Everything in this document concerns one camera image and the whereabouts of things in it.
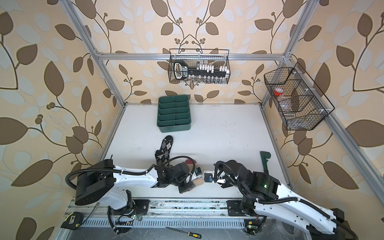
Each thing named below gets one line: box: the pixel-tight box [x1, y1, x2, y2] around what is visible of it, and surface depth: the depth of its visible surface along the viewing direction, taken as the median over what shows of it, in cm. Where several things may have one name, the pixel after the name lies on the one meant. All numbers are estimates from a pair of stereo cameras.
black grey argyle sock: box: [155, 135, 174, 166], surface depth 96 cm
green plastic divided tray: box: [156, 94, 192, 133], surface depth 110 cm
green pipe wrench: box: [259, 151, 271, 175], surface depth 92 cm
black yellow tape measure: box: [60, 211, 84, 230], surface depth 70 cm
